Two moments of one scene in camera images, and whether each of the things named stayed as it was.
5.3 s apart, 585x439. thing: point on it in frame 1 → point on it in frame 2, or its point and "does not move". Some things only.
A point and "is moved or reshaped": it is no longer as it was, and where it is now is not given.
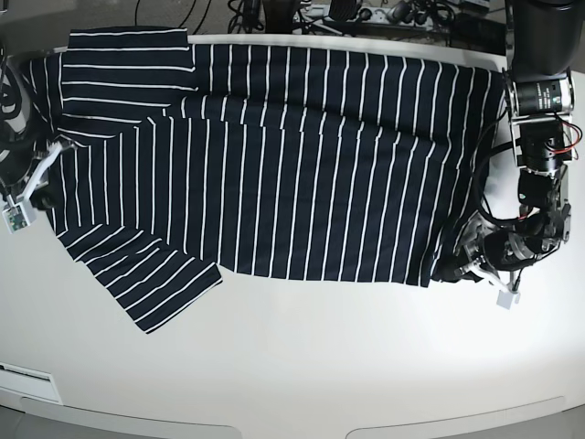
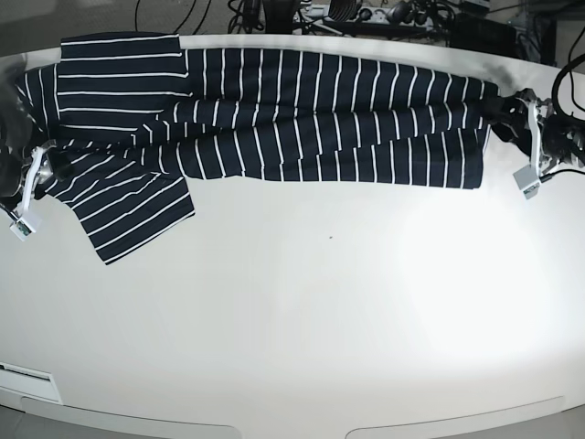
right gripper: [471, 236] → [508, 112]
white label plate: [28, 381] does not move
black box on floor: [475, 32] does not move
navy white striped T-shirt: [166, 157] is moved or reshaped
